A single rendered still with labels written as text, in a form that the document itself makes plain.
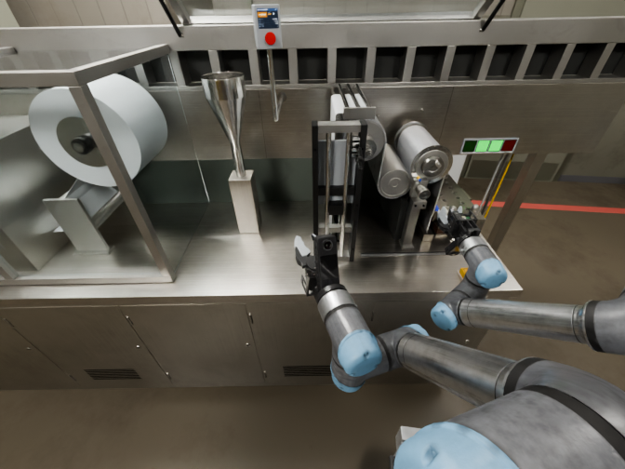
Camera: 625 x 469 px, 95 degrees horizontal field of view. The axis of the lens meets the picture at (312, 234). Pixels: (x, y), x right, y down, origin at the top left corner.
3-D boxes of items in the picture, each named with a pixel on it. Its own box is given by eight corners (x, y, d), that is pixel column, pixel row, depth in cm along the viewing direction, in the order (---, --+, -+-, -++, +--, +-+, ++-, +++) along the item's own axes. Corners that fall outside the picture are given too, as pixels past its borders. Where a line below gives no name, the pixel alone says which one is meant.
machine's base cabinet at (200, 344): (1, 399, 161) (-159, 304, 107) (74, 305, 211) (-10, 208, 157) (449, 392, 161) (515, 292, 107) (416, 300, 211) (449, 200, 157)
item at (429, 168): (418, 175, 103) (429, 155, 99) (417, 172, 105) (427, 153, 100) (437, 179, 104) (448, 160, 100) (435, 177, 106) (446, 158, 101)
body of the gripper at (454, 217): (471, 208, 97) (488, 231, 87) (463, 229, 102) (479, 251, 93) (447, 209, 97) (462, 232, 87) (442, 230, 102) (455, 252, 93)
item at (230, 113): (232, 236, 128) (199, 100, 93) (238, 219, 139) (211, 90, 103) (264, 236, 128) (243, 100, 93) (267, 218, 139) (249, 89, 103)
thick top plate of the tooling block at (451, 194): (442, 232, 118) (445, 220, 114) (414, 183, 149) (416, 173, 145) (480, 231, 118) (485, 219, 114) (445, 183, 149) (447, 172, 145)
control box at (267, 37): (259, 50, 80) (254, 4, 74) (256, 47, 85) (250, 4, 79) (284, 48, 81) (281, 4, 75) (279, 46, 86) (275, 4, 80)
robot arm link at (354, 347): (343, 385, 52) (346, 362, 47) (323, 334, 60) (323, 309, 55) (382, 371, 54) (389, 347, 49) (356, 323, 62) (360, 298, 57)
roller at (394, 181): (377, 198, 112) (381, 169, 104) (366, 168, 131) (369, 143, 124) (407, 197, 112) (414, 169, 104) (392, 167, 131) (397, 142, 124)
